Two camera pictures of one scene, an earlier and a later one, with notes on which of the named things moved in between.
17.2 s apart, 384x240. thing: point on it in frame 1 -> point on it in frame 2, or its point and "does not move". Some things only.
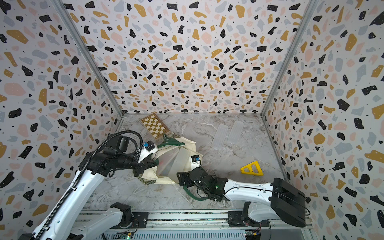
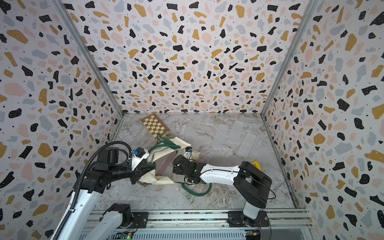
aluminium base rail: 205,225 does not move
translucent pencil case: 235,132 does not move
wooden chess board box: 155,126 does not move
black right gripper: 189,175 -> 174,169
